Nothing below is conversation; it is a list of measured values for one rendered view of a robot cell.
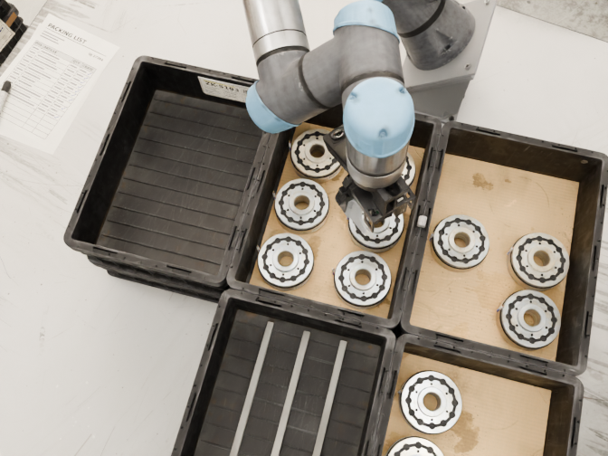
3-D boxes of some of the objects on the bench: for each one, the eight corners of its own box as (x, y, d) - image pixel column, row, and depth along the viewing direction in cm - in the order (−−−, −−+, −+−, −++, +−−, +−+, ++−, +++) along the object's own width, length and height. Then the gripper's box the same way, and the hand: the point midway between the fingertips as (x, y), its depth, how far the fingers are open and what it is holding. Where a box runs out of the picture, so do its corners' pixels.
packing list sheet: (42, 12, 149) (42, 10, 149) (123, 42, 146) (122, 41, 145) (-34, 120, 140) (-34, 119, 140) (51, 156, 137) (50, 156, 136)
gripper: (356, 217, 77) (356, 259, 97) (437, 170, 78) (421, 221, 98) (321, 165, 79) (329, 215, 100) (400, 119, 80) (392, 178, 100)
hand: (365, 201), depth 98 cm, fingers open, 5 cm apart
